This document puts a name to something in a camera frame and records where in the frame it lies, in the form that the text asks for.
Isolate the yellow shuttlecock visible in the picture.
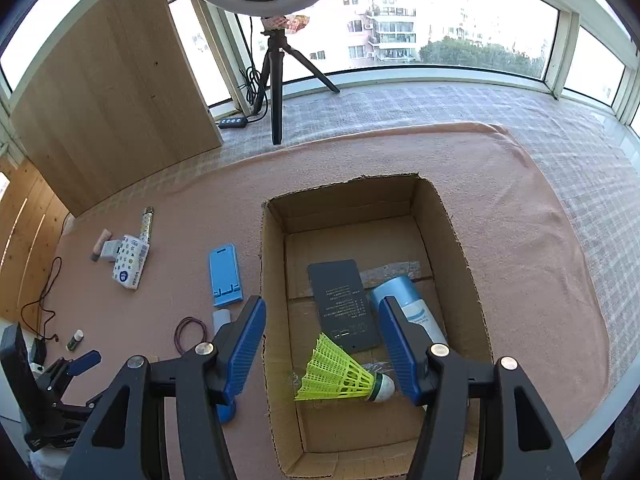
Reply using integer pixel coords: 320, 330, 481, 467
294, 332, 397, 405

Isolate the thin black cable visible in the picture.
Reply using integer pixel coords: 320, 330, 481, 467
20, 256, 63, 346

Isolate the black tripod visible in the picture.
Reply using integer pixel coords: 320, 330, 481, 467
252, 30, 341, 146

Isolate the pine wood panel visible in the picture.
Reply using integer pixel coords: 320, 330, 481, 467
0, 157, 71, 321

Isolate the white sunscreen bottle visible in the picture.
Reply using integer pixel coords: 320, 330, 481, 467
370, 275, 448, 348

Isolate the pink blanket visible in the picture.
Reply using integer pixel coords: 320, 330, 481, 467
50, 121, 613, 480

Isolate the pink patterned wrapper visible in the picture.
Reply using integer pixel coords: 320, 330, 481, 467
262, 14, 311, 33

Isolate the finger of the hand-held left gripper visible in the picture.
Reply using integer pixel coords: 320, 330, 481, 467
55, 394, 103, 441
42, 351, 102, 401

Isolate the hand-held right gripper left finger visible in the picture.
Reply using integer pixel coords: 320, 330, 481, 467
60, 296, 267, 480

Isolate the purple hair tie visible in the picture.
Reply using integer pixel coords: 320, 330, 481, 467
174, 316, 207, 356

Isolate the pink lip balm tube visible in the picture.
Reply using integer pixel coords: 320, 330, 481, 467
91, 229, 110, 262

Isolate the printed tissue pack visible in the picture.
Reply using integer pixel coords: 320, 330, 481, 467
111, 235, 151, 292

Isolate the ring light cable with controller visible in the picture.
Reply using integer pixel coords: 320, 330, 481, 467
218, 67, 266, 130

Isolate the white checkered cloth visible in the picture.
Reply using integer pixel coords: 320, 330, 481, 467
175, 84, 640, 361

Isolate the cardboard box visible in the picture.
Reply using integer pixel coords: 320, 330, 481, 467
260, 173, 493, 478

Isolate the large wooden board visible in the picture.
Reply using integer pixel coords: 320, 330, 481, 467
10, 0, 224, 216

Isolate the blue phone stand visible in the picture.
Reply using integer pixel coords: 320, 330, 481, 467
209, 243, 244, 308

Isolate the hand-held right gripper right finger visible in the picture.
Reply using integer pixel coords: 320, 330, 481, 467
378, 296, 583, 480

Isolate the white window frame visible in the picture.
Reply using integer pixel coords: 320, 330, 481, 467
0, 0, 640, 141

